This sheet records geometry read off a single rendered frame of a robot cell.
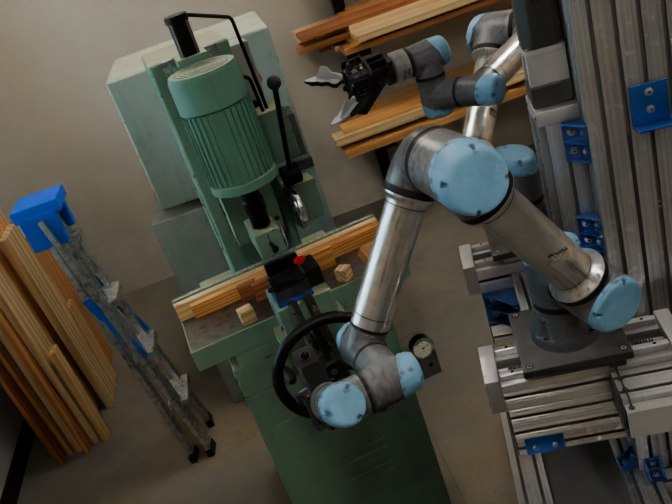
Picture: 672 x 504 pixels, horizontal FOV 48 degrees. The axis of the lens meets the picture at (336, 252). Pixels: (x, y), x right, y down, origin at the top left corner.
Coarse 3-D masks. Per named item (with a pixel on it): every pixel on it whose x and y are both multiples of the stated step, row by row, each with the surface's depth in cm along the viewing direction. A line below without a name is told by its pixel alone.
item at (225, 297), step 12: (372, 228) 206; (336, 240) 206; (348, 240) 205; (360, 240) 206; (372, 240) 208; (336, 252) 205; (228, 288) 200; (204, 300) 199; (216, 300) 199; (228, 300) 200; (204, 312) 199
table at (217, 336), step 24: (336, 264) 203; (360, 264) 199; (336, 288) 192; (216, 312) 199; (264, 312) 192; (192, 336) 192; (216, 336) 189; (240, 336) 188; (264, 336) 190; (216, 360) 188
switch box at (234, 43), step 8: (232, 40) 211; (232, 48) 204; (240, 48) 205; (248, 48) 206; (240, 56) 206; (240, 64) 207; (248, 72) 208; (256, 72) 209; (248, 88) 210; (256, 88) 210
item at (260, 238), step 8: (248, 224) 200; (272, 224) 196; (248, 232) 204; (256, 232) 194; (264, 232) 193; (272, 232) 193; (280, 232) 194; (256, 240) 192; (264, 240) 193; (272, 240) 194; (280, 240) 194; (256, 248) 200; (264, 248) 194; (280, 248) 195; (264, 256) 195
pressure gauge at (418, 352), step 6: (414, 336) 200; (420, 336) 199; (426, 336) 200; (414, 342) 198; (420, 342) 198; (426, 342) 199; (432, 342) 199; (414, 348) 199; (420, 348) 199; (426, 348) 200; (432, 348) 200; (414, 354) 199; (420, 354) 200; (426, 354) 201
